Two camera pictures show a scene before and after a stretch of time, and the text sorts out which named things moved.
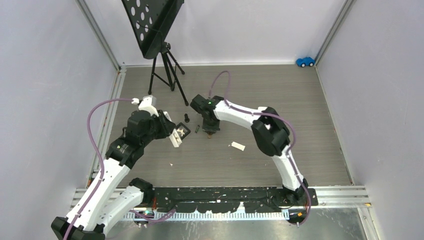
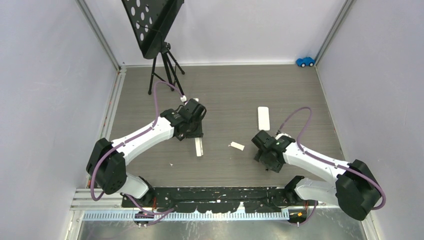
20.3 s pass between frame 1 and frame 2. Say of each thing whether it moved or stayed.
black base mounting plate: stayed
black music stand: stayed
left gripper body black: moved
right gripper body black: moved
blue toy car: stayed
